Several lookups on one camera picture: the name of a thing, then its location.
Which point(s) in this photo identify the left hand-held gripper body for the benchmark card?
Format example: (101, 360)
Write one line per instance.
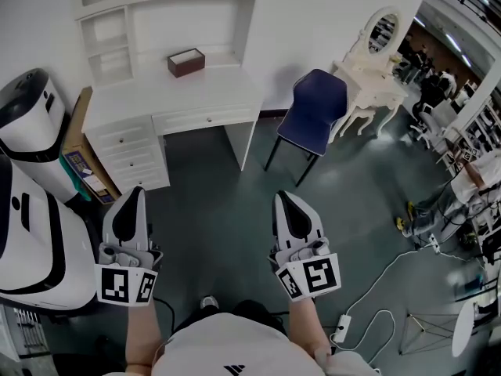
(117, 284)

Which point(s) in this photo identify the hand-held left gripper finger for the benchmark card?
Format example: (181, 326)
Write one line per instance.
(141, 225)
(109, 229)

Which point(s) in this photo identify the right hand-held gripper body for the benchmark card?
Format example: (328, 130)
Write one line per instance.
(313, 276)

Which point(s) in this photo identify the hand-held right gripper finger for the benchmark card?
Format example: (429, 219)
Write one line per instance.
(278, 229)
(315, 229)

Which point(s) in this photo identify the person's left forearm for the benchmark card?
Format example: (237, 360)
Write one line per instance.
(143, 335)

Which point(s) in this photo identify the person's right forearm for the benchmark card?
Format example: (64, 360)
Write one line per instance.
(307, 323)

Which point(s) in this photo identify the white desk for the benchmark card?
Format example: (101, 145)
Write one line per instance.
(156, 96)

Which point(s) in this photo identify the brown tissue box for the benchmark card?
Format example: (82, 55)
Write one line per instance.
(188, 67)

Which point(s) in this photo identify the white and black machine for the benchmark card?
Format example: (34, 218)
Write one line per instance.
(27, 131)
(66, 249)

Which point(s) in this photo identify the teal bag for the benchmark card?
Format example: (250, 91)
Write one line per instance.
(80, 186)

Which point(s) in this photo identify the person's black trousers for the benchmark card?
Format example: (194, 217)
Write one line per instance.
(250, 312)

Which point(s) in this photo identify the person's left grey shoe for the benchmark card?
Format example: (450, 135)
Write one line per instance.
(209, 302)

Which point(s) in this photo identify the cardboard box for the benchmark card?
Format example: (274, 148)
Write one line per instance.
(76, 131)

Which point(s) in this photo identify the person's white shirt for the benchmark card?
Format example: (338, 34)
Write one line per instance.
(235, 351)

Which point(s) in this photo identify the blue chair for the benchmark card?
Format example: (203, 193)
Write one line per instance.
(313, 108)

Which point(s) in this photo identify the white dressing table with mirror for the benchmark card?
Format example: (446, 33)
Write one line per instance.
(364, 88)

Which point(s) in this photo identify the white round side table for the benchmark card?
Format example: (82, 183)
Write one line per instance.
(463, 327)

